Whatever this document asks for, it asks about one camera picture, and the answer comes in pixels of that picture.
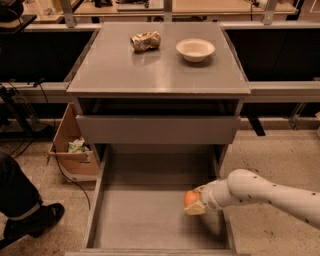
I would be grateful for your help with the background wooden desk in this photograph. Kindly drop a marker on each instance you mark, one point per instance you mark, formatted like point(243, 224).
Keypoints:
point(50, 11)

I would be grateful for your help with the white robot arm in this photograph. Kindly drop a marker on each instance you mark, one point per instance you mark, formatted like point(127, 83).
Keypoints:
point(243, 187)

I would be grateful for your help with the closed grey upper drawer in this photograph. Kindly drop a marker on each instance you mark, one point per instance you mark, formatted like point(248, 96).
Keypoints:
point(158, 130)

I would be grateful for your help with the open grey middle drawer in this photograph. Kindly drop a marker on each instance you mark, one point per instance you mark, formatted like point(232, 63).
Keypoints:
point(137, 208)

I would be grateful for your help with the cardboard box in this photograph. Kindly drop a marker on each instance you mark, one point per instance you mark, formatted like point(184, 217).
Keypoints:
point(76, 166)

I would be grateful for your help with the black equipment stand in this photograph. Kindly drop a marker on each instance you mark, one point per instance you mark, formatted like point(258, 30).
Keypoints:
point(24, 114)

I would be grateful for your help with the orange fruit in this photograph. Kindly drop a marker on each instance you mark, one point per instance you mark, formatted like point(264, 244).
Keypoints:
point(190, 197)

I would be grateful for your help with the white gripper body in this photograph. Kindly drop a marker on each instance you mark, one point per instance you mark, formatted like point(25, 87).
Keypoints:
point(209, 196)

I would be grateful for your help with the grey drawer cabinet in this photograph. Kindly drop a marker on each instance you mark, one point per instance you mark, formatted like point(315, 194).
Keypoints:
point(114, 80)

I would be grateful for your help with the black shoe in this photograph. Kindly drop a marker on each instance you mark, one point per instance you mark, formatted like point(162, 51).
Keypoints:
point(34, 225)

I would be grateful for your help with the person's dark trouser leg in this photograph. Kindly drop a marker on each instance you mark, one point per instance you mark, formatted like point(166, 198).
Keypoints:
point(19, 198)

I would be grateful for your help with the crumpled green white wrapper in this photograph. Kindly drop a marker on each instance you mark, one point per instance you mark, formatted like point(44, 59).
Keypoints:
point(77, 146)

